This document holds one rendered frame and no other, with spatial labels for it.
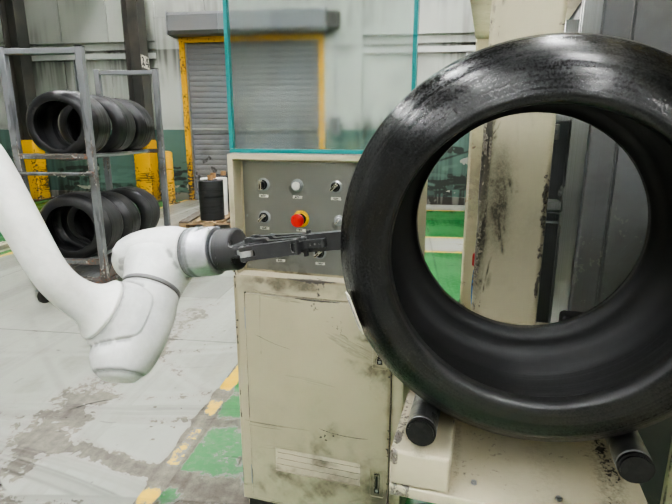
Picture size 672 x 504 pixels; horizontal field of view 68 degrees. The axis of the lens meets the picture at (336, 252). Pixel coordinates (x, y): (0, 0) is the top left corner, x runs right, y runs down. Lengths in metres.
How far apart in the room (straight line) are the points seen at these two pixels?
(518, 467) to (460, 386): 0.23
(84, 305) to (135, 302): 0.07
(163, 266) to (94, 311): 0.14
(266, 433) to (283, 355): 0.30
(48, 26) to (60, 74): 0.91
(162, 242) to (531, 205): 0.69
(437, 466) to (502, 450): 0.17
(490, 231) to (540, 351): 0.25
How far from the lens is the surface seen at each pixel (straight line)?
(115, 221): 4.33
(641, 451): 0.81
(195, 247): 0.88
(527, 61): 0.66
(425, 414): 0.78
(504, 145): 1.02
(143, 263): 0.91
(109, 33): 11.49
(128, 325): 0.84
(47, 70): 12.19
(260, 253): 0.81
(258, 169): 1.54
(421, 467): 0.81
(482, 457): 0.92
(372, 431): 1.63
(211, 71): 10.47
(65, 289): 0.84
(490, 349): 0.99
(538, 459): 0.95
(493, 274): 1.06
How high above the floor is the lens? 1.33
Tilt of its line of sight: 13 degrees down
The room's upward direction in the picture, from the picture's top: straight up
